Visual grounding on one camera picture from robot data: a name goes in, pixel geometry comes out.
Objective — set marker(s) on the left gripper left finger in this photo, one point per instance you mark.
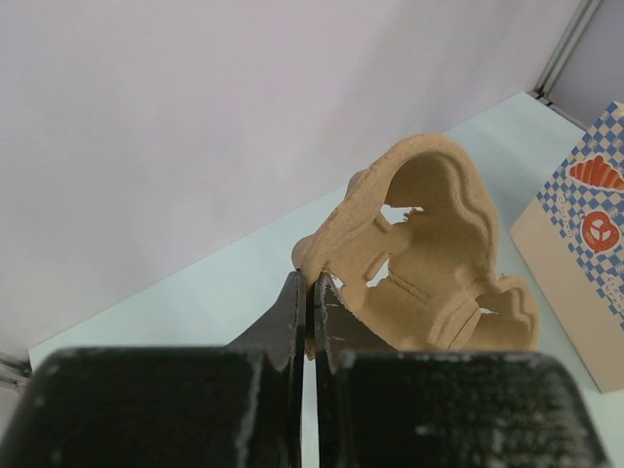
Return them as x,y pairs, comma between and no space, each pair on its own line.
238,405

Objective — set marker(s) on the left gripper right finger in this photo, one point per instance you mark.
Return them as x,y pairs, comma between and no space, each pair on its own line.
378,407

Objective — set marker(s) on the single brown cup carrier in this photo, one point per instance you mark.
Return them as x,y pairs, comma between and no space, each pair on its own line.
414,245

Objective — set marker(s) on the checkered paper takeout bag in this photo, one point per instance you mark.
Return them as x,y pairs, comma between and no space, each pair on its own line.
571,238

